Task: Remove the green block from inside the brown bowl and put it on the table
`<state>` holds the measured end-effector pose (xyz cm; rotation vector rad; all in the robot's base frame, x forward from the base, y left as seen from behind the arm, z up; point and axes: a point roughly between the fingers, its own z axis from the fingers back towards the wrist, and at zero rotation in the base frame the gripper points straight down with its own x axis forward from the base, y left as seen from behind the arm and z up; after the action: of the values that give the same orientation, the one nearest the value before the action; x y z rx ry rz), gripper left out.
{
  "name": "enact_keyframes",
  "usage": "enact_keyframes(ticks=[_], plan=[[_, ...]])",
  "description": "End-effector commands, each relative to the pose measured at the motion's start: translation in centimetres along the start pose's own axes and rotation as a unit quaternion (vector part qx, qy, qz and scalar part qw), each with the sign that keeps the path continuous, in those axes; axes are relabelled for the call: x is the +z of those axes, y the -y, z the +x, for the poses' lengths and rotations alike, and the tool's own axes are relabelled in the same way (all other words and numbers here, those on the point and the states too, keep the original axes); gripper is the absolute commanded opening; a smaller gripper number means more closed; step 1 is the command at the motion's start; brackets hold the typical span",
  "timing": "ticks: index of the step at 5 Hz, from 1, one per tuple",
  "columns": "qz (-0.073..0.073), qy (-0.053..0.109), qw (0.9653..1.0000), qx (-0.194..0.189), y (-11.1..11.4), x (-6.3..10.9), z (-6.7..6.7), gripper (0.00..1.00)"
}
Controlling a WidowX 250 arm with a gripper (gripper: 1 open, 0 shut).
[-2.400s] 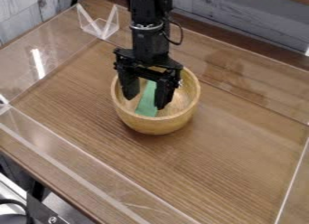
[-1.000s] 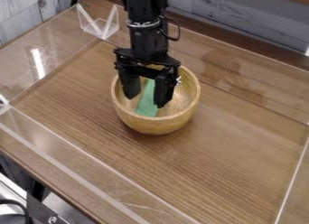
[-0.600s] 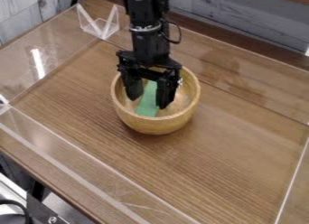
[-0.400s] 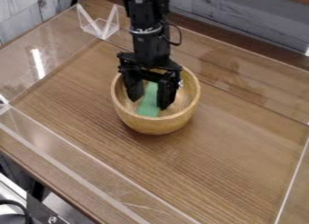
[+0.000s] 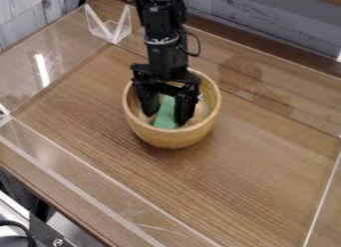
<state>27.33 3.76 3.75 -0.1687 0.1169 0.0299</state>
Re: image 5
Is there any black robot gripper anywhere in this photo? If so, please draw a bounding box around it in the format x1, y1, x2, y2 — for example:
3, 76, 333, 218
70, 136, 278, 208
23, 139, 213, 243
131, 38, 201, 126

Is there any green rectangular block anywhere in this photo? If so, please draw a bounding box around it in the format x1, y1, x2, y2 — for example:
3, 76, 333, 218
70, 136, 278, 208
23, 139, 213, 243
154, 96, 177, 129

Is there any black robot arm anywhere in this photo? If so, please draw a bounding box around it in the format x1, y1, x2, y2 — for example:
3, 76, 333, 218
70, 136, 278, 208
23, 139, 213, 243
131, 0, 202, 125

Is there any brown wooden bowl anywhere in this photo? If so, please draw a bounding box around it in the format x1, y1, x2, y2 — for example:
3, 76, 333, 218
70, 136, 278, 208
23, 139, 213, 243
123, 69, 222, 148

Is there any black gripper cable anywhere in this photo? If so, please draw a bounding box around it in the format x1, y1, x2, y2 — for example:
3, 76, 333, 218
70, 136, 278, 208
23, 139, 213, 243
177, 28, 202, 58

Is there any clear acrylic corner bracket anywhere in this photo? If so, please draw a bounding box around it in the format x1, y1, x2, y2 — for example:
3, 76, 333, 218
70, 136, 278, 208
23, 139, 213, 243
84, 4, 132, 45

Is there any clear acrylic tray wall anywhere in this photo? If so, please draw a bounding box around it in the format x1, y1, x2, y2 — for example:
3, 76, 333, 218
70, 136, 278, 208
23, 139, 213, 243
0, 109, 214, 247

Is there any black metal table bracket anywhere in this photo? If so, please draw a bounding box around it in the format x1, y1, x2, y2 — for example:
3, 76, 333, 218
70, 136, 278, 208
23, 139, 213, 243
28, 212, 78, 247

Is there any black cable bottom left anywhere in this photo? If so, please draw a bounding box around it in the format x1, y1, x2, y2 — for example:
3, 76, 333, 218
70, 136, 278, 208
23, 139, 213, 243
0, 220, 37, 247

